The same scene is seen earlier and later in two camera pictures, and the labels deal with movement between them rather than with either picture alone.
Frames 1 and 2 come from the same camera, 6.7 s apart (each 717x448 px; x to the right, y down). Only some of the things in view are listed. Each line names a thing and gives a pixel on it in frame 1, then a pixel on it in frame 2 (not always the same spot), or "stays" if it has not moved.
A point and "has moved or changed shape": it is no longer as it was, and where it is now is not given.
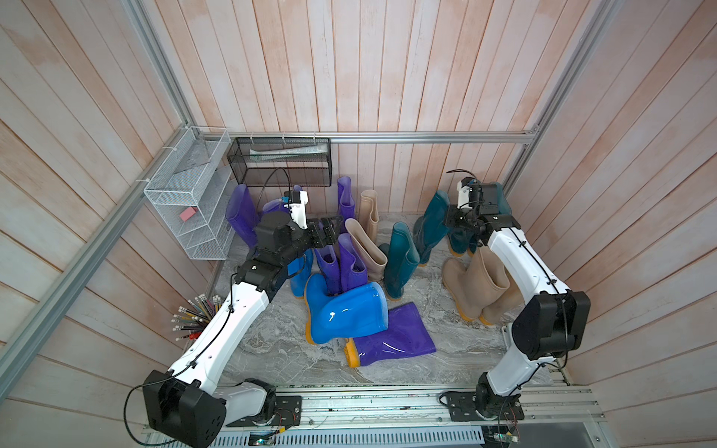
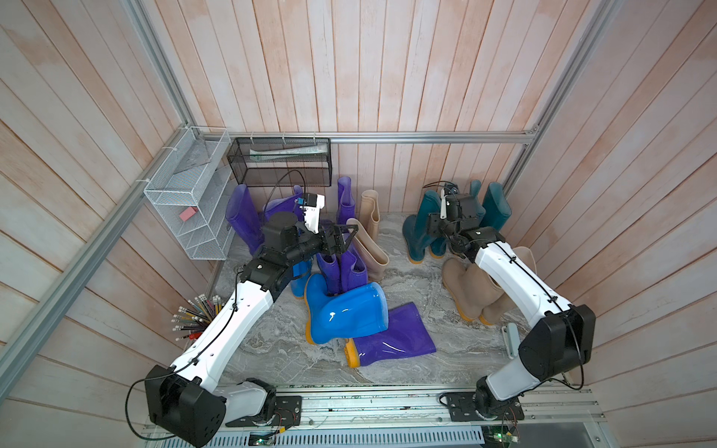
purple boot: [277, 205] stays
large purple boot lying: [405, 336] stays
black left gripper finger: [330, 239] → [343, 246]
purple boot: [242, 215] stays
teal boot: [430, 226] has moved or changed shape
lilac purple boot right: [353, 273] stays
